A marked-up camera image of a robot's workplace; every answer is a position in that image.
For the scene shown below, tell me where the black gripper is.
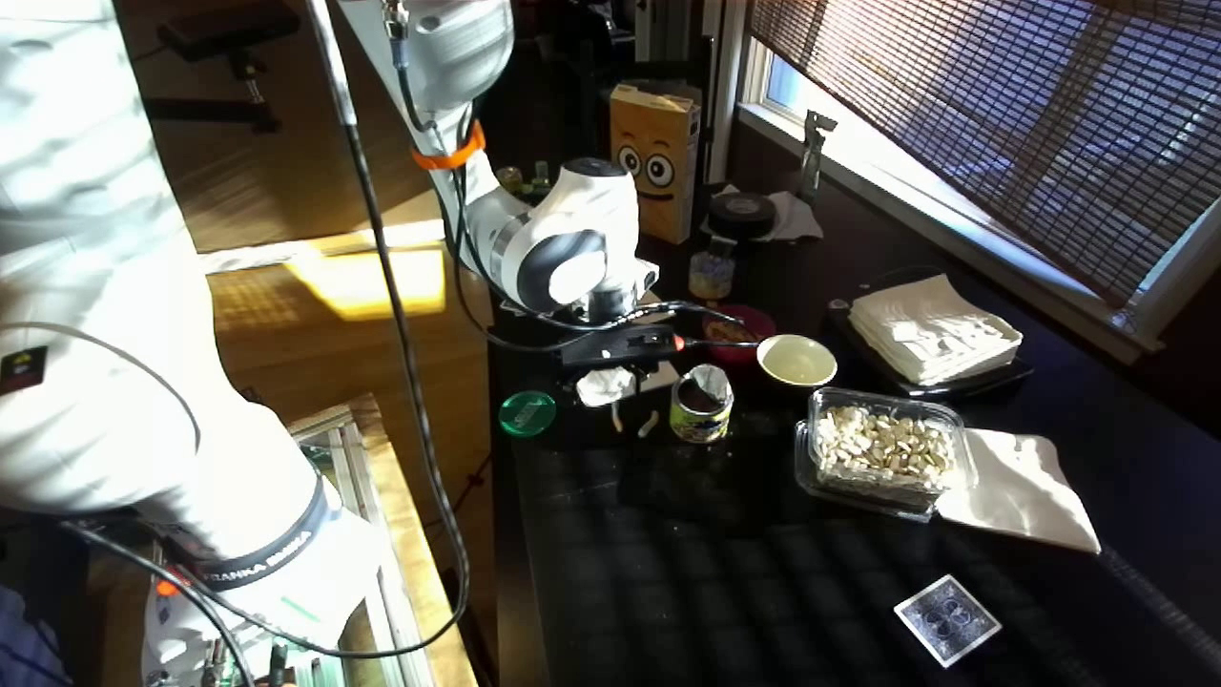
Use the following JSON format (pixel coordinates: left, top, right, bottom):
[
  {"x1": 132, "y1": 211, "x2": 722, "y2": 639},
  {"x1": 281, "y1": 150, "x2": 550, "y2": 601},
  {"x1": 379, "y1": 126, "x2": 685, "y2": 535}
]
[{"x1": 561, "y1": 324, "x2": 680, "y2": 369}]

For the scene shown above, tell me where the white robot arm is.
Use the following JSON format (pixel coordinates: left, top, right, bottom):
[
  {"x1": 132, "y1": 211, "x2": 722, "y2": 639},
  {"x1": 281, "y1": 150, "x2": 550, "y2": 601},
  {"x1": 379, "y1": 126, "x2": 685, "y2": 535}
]
[{"x1": 0, "y1": 0, "x2": 656, "y2": 687}]

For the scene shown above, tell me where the red bowl with snacks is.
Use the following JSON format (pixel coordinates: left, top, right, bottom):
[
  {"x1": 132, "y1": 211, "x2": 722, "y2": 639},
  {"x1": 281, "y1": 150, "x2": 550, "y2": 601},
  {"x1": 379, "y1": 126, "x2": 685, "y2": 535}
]
[{"x1": 703, "y1": 304, "x2": 773, "y2": 369}]

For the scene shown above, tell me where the black and white bowl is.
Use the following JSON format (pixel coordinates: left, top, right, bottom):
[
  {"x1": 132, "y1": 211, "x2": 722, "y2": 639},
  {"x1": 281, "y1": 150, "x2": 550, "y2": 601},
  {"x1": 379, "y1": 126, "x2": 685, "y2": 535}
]
[{"x1": 755, "y1": 330, "x2": 839, "y2": 389}]

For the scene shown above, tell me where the white paper napkin right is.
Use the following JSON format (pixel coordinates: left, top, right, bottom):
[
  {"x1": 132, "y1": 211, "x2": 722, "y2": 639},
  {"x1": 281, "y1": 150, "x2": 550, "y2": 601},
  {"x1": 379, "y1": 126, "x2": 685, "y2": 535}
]
[{"x1": 576, "y1": 361, "x2": 680, "y2": 408}]

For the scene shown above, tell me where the green yogurt cup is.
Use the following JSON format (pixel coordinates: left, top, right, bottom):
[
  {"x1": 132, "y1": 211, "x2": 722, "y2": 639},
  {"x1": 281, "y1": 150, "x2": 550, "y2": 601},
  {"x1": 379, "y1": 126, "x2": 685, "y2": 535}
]
[{"x1": 667, "y1": 361, "x2": 737, "y2": 442}]

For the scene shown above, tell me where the small yellow jar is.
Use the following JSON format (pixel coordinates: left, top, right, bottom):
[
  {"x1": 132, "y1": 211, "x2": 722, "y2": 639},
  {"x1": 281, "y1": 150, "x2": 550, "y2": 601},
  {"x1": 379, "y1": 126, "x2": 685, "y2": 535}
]
[{"x1": 685, "y1": 250, "x2": 737, "y2": 302}]

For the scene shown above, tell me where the green round lid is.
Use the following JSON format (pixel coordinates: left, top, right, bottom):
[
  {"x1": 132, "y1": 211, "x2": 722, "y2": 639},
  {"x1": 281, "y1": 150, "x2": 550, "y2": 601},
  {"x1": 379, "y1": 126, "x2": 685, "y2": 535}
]
[{"x1": 495, "y1": 389, "x2": 558, "y2": 438}]

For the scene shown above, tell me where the black tape roll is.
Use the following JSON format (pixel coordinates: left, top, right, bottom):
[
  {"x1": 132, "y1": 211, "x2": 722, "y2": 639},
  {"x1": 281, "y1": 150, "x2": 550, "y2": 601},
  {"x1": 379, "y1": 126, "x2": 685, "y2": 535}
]
[{"x1": 709, "y1": 192, "x2": 773, "y2": 240}]

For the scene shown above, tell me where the orange cartoon face box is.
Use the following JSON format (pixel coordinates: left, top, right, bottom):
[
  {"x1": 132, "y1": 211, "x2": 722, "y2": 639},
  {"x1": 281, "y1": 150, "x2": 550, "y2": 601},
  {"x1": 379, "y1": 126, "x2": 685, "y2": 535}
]
[{"x1": 612, "y1": 84, "x2": 703, "y2": 243}]

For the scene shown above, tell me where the clear plastic food container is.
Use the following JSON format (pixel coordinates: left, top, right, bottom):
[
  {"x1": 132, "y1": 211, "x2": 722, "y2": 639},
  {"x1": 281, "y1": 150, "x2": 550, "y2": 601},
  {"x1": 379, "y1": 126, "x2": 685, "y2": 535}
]
[{"x1": 795, "y1": 386, "x2": 968, "y2": 521}]

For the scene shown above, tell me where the white napkin stack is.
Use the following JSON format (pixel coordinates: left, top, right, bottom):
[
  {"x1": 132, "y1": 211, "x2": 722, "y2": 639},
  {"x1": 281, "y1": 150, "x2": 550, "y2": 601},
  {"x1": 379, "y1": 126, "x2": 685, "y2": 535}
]
[{"x1": 846, "y1": 273, "x2": 1021, "y2": 386}]

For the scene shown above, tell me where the white folded napkin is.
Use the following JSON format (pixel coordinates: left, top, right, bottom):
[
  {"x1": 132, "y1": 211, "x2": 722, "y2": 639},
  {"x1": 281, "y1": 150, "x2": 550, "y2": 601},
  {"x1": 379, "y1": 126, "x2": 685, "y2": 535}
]
[{"x1": 936, "y1": 428, "x2": 1101, "y2": 556}]

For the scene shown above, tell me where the single playing card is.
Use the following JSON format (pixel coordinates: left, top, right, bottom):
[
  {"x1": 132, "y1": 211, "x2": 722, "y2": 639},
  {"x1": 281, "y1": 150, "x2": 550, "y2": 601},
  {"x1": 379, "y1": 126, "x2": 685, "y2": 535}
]
[{"x1": 894, "y1": 573, "x2": 1002, "y2": 669}]

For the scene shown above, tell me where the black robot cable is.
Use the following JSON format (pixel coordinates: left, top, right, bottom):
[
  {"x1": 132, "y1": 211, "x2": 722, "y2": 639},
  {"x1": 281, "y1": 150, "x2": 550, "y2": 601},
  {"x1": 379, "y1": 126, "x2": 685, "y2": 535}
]
[{"x1": 300, "y1": 0, "x2": 478, "y2": 664}]

